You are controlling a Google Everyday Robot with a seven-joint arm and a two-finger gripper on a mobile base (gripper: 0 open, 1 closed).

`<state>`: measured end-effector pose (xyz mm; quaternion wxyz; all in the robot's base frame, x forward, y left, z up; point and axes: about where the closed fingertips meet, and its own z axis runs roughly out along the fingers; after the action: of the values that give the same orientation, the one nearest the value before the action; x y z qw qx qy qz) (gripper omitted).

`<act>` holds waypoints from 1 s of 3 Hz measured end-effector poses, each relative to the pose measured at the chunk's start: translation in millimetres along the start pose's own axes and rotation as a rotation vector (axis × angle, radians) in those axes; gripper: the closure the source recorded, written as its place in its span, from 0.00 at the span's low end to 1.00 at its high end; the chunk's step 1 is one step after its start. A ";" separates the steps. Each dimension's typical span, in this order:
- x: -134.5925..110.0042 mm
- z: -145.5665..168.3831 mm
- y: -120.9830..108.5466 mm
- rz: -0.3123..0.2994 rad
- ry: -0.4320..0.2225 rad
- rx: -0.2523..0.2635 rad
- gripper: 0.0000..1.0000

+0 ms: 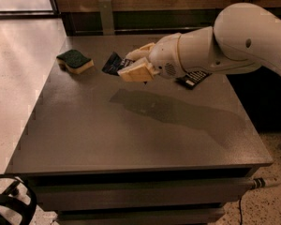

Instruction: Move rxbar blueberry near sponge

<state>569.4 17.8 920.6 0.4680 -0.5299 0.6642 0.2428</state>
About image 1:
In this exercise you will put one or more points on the black snack bar packet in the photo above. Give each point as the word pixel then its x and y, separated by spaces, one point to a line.
pixel 192 79

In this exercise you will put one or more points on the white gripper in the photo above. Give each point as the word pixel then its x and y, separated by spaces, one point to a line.
pixel 164 57

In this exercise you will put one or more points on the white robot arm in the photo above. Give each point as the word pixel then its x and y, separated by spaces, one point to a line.
pixel 244 38

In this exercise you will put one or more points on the grey drawer cabinet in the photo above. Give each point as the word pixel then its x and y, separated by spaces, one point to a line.
pixel 101 151

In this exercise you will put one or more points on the green and yellow sponge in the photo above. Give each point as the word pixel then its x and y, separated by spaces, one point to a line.
pixel 74 62

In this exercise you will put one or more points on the left metal bracket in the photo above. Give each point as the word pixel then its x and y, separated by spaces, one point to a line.
pixel 106 16

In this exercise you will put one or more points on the blue rxbar blueberry packet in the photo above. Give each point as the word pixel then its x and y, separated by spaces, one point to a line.
pixel 116 63

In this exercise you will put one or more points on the black chair base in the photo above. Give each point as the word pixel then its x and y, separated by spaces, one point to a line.
pixel 8 199

